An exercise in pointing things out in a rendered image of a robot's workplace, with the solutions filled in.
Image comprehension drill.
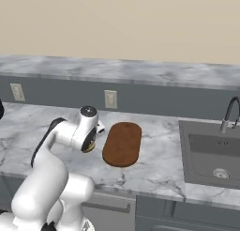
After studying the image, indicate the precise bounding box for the brown wooden cutting board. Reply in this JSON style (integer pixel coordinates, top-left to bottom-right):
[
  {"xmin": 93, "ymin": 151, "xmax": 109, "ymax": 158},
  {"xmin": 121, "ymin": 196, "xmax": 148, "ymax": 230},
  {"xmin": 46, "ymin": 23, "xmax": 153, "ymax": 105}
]
[{"xmin": 101, "ymin": 121, "xmax": 143, "ymax": 168}]

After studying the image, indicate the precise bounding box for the yellow sponge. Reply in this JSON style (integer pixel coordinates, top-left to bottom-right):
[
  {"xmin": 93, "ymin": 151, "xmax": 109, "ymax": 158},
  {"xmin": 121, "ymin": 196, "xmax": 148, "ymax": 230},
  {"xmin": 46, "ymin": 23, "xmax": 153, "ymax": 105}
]
[{"xmin": 83, "ymin": 142, "xmax": 96, "ymax": 153}]

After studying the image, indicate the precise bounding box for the grey sink basin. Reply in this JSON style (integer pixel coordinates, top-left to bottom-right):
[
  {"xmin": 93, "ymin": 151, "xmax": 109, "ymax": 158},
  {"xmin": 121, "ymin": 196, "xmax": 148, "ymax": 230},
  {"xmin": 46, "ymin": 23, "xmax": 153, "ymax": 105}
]
[{"xmin": 178, "ymin": 119, "xmax": 240, "ymax": 191}]

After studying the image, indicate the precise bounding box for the grey drawer front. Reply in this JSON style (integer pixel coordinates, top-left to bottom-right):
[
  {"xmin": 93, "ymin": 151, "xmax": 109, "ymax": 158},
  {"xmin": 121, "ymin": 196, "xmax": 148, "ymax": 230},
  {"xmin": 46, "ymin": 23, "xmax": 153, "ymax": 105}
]
[{"xmin": 81, "ymin": 192, "xmax": 137, "ymax": 231}]

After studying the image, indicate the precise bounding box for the black and silver tap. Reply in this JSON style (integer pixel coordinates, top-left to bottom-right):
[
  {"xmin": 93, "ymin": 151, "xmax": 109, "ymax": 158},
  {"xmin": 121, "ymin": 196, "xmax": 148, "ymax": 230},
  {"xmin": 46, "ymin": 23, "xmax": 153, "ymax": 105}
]
[{"xmin": 219, "ymin": 96, "xmax": 240, "ymax": 134}]

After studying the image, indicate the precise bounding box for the grey cupboard front under sink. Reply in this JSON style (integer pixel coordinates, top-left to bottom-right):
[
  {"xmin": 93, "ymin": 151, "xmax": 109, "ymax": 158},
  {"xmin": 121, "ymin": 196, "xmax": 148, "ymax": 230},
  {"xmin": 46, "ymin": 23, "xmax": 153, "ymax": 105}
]
[{"xmin": 135, "ymin": 194, "xmax": 240, "ymax": 231}]

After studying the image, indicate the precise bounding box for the white wall outlet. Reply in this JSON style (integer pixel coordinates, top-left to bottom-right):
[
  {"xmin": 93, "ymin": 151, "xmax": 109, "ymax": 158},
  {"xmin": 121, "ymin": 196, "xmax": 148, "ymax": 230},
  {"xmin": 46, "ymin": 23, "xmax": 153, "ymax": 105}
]
[
  {"xmin": 9, "ymin": 83, "xmax": 26, "ymax": 102},
  {"xmin": 104, "ymin": 89, "xmax": 118, "ymax": 110}
]

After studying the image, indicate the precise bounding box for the grey drawer handle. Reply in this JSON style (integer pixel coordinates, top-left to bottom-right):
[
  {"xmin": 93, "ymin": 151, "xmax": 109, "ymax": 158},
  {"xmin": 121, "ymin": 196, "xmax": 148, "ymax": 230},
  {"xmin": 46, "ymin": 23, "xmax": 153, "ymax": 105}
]
[{"xmin": 82, "ymin": 202, "xmax": 131, "ymax": 214}]

